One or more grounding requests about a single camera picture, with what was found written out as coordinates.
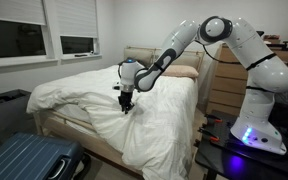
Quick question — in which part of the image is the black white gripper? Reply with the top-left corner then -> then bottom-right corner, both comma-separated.
118,92 -> 134,114

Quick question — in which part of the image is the white duvet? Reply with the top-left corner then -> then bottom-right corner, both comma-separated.
27,65 -> 198,180

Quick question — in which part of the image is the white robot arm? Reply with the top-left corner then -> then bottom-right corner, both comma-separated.
113,16 -> 288,155

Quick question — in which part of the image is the white fitted bed sheet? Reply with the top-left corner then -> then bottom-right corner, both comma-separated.
54,104 -> 99,138

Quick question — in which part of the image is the beige headboard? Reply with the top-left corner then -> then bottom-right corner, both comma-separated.
124,46 -> 204,70

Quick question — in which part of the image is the pink pillow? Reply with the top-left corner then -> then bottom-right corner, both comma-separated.
162,65 -> 199,78

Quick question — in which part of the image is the orange black clamp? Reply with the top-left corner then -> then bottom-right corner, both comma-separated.
198,128 -> 220,142
205,114 -> 223,123

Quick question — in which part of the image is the white window blind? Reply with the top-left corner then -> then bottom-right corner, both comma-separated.
55,0 -> 98,38
0,0 -> 46,25

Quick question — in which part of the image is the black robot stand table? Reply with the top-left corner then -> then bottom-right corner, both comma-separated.
195,111 -> 288,180

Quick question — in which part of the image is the wooden dresser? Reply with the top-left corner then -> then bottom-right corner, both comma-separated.
205,43 -> 288,118

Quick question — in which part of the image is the blue hard suitcase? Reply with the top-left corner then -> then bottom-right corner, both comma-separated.
0,133 -> 91,180

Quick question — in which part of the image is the dark grey ottoman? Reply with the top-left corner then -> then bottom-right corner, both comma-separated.
0,89 -> 37,146

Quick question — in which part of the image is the wooden bed frame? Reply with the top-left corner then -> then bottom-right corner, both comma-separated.
33,110 -> 143,180

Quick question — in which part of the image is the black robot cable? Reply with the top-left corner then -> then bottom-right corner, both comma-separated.
193,39 -> 277,73

